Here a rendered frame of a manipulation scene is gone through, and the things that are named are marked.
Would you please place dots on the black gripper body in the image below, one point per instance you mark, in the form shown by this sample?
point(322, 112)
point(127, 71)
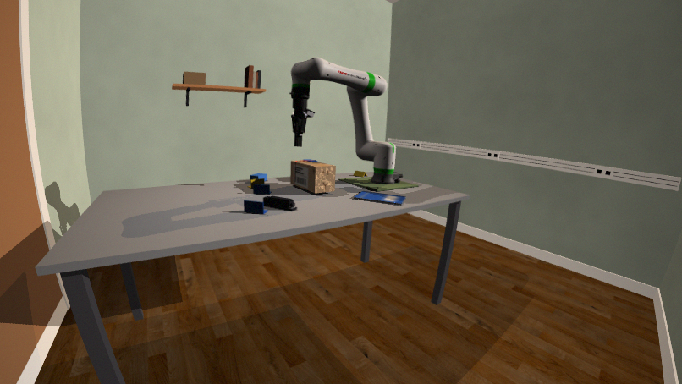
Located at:
point(299, 105)

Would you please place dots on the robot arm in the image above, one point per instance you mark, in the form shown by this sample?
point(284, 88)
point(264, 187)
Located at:
point(358, 82)

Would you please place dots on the tan cardboard box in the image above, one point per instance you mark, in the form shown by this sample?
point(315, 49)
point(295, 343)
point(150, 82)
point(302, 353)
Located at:
point(315, 177)

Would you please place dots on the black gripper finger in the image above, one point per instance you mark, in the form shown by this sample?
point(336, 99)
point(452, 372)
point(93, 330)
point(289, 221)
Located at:
point(294, 123)
point(301, 127)

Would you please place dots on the blue notebook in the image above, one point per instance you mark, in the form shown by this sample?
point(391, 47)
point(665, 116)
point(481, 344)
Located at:
point(379, 197)

